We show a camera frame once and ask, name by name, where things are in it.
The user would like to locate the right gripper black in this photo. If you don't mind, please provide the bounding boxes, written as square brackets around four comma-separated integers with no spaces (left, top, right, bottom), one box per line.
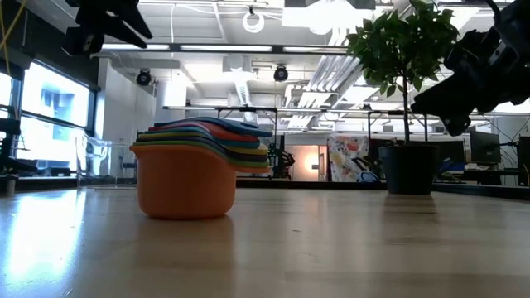
[411,7,530,119]

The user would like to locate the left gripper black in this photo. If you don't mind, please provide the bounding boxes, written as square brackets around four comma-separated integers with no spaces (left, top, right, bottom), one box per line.
[65,0,154,50]

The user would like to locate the red measuring cup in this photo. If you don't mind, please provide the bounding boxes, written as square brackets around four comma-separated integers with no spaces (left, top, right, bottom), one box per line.
[148,121,260,142]

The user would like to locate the blue measuring cup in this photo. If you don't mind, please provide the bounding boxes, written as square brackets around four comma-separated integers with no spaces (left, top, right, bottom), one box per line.
[153,116,273,138]

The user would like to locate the orange measuring cup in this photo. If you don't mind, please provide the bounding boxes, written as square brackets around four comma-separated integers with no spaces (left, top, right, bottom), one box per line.
[129,143,272,220]

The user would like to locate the yellow measuring cup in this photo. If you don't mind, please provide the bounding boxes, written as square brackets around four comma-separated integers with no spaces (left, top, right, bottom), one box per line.
[138,131,269,156]

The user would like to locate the clear plastic basket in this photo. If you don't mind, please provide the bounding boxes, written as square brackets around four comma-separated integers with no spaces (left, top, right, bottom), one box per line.
[75,134,140,190]

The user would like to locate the ceiling light bar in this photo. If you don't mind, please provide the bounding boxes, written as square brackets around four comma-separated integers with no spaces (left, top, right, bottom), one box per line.
[102,42,171,52]

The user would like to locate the potted green plant black pot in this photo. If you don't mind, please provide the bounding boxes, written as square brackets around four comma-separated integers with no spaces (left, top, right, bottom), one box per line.
[346,0,460,195]

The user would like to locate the black computer monitor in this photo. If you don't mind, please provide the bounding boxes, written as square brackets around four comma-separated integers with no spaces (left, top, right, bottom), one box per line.
[470,131,502,165]

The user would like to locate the floral patterned cloth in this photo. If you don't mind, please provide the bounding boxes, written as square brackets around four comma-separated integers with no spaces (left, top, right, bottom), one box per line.
[326,135,369,183]

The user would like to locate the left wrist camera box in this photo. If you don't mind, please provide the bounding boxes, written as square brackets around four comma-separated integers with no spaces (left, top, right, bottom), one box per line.
[61,26,105,57]

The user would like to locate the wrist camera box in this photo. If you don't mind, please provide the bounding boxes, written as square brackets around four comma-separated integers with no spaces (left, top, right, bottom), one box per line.
[61,26,105,57]
[438,114,474,137]

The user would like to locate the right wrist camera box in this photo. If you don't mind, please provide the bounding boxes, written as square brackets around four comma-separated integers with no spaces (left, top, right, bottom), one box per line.
[438,114,474,137]

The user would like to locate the black metal frame stand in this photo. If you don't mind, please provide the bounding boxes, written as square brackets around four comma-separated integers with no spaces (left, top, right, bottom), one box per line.
[214,106,279,179]
[366,109,430,146]

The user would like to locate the white hanging ring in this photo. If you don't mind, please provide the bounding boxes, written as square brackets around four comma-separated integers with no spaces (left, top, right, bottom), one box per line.
[242,11,266,34]

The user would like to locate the yellow cable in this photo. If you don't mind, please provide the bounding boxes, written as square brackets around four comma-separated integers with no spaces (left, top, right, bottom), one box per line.
[0,0,27,76]

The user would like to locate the black aluminium table frame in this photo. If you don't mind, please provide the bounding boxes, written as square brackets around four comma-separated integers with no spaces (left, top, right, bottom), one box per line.
[0,175,530,199]

